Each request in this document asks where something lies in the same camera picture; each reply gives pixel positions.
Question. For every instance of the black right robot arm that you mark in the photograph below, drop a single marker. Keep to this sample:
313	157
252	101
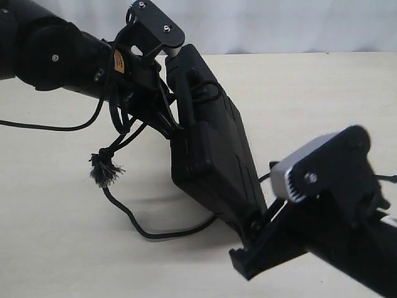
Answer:
365	252

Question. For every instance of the white backdrop curtain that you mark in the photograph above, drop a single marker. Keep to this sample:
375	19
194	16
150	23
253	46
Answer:
231	27

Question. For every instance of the black plastic carrying case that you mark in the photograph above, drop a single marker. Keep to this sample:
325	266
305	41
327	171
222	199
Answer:
211	160

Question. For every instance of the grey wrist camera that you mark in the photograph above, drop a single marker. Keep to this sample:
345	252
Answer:
153	31
331	162

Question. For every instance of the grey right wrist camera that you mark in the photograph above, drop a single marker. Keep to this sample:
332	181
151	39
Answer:
331	162

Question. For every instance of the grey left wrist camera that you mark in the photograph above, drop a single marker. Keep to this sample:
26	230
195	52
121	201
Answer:
153	31

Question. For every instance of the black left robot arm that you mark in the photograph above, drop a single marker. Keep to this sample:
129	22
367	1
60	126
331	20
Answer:
47	52

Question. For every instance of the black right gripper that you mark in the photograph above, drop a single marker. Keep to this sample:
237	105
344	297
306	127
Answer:
373	201

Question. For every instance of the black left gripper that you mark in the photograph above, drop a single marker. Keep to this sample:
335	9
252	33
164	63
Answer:
133	88

